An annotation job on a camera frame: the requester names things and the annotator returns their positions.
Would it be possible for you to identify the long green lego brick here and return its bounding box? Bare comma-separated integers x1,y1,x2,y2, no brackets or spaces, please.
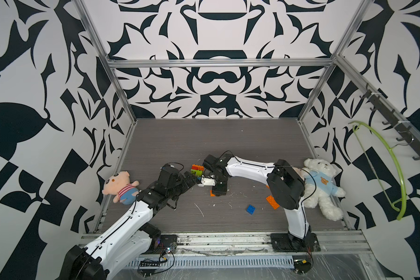
190,169,203,177

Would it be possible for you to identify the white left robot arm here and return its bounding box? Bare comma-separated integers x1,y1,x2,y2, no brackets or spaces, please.
59,164,198,280

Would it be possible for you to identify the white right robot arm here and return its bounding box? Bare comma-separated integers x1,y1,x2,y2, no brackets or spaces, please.
203,153,310,242

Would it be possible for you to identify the blue lego brick near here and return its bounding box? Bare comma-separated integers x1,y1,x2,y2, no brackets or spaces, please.
246,205,256,215

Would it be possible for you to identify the pink pig plush toy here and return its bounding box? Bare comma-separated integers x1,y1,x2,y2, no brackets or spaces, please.
101,171,140,205

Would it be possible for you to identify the white teddy bear plush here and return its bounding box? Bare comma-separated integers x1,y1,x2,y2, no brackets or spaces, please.
301,159,346,221

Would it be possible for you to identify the green plastic hoop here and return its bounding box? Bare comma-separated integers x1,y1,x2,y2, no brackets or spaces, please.
350,121,407,221

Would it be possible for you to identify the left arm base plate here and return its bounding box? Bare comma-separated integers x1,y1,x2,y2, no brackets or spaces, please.
143,234,178,254

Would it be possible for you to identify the white cable duct strip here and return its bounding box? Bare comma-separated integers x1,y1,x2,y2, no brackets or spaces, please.
124,255,295,270

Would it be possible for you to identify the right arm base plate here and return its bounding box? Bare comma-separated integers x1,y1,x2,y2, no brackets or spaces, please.
270,232,321,253

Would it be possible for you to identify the aluminium cage frame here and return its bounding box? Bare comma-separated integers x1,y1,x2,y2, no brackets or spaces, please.
81,1,420,280

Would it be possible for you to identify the black wall hook rack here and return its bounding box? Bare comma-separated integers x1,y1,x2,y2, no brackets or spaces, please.
360,83,420,161

